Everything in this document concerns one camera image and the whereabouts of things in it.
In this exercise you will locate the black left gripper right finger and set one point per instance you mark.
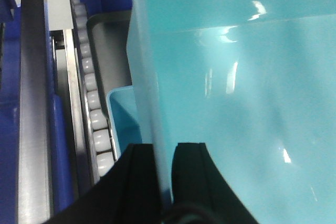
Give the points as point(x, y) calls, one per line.
point(200, 193)

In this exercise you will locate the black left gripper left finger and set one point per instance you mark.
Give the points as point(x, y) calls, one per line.
point(127, 193)

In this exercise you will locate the grey metal divider rail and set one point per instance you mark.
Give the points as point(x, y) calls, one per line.
point(34, 188)

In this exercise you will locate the teal plastic bin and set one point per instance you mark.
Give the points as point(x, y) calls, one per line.
point(254, 80)

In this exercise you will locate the white roller track right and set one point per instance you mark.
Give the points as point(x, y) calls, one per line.
point(101, 156)

